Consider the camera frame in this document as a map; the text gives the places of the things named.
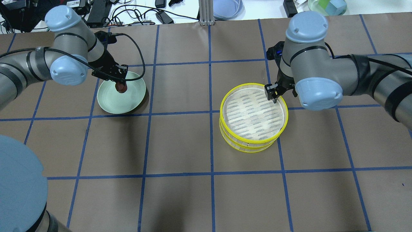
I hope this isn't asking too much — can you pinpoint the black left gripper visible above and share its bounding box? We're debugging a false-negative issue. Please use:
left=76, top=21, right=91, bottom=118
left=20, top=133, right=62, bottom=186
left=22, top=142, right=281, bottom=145
left=91, top=63, right=128, bottom=89

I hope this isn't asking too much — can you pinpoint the aluminium frame post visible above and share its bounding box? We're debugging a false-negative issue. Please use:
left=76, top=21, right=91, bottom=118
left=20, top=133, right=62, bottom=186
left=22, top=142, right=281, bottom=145
left=199, top=0, right=215, bottom=25

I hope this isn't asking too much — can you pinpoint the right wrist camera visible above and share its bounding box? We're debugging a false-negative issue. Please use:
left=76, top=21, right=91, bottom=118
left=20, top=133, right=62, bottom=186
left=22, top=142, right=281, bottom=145
left=266, top=41, right=285, bottom=61

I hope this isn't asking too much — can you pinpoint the light blue plate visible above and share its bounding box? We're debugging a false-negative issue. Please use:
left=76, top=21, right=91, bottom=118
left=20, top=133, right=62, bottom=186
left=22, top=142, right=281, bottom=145
left=212, top=0, right=243, bottom=20

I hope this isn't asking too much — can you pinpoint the light green bowl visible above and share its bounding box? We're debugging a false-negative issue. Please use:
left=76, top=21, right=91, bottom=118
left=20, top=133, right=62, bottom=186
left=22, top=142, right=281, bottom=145
left=97, top=78, right=146, bottom=114

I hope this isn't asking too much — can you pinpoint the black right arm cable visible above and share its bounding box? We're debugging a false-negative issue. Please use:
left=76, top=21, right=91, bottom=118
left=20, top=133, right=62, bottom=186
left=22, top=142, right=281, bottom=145
left=323, top=42, right=412, bottom=70

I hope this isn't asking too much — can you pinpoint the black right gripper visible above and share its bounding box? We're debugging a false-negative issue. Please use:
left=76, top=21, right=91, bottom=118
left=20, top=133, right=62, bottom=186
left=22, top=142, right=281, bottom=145
left=265, top=75, right=298, bottom=104

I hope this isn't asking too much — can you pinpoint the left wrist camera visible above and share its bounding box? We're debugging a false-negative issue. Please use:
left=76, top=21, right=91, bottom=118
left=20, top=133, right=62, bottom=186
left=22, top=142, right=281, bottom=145
left=94, top=31, right=117, bottom=44

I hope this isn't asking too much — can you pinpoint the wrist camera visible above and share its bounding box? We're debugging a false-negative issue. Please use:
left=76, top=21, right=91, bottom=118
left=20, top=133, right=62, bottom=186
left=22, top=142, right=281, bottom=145
left=94, top=31, right=117, bottom=44
left=266, top=41, right=285, bottom=61

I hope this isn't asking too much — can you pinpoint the clear green bowl with sponges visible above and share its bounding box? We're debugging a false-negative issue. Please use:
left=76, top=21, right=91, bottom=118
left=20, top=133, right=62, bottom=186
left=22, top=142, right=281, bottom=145
left=307, top=0, right=347, bottom=16

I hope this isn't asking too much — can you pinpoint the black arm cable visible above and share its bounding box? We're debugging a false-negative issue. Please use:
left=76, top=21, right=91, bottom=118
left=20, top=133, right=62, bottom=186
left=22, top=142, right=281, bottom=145
left=0, top=33, right=146, bottom=81
left=323, top=42, right=412, bottom=70

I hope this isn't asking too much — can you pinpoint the dark red bun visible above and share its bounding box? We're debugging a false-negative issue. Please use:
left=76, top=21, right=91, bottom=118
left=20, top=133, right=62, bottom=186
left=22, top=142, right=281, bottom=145
left=116, top=83, right=127, bottom=93

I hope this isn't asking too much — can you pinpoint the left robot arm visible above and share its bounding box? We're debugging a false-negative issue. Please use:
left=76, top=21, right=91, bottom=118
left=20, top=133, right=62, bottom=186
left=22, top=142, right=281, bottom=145
left=1, top=5, right=128, bottom=232

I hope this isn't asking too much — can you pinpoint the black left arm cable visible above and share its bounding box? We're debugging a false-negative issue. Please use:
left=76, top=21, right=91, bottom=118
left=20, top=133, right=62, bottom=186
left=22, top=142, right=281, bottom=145
left=0, top=33, right=146, bottom=81

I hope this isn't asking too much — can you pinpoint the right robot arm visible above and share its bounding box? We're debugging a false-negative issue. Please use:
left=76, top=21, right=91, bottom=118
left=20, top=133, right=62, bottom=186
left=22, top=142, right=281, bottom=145
left=264, top=11, right=412, bottom=129

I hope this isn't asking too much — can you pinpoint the yellow rimmed steamer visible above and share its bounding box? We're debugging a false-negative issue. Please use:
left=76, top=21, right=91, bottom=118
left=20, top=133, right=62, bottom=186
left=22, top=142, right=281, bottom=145
left=219, top=83, right=289, bottom=144
left=219, top=123, right=283, bottom=153

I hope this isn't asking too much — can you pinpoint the black power adapter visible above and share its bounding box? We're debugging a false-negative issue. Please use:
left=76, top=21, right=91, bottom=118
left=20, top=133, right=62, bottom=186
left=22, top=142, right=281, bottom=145
left=155, top=11, right=174, bottom=24

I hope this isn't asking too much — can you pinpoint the black device box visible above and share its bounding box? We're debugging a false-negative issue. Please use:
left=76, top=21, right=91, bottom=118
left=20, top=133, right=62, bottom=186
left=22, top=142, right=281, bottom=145
left=86, top=0, right=112, bottom=28

